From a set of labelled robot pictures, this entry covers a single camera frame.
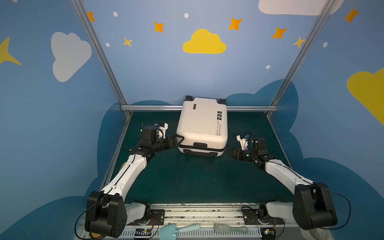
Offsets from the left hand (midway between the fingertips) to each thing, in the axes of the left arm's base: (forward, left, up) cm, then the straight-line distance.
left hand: (178, 139), depth 81 cm
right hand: (-2, -31, -9) cm, 32 cm away
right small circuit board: (-41, -47, -23) cm, 66 cm away
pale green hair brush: (-39, -24, -18) cm, 50 cm away
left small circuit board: (-41, +16, -23) cm, 49 cm away
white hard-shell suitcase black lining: (+12, -15, -1) cm, 19 cm away
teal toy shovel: (-41, +3, -18) cm, 45 cm away
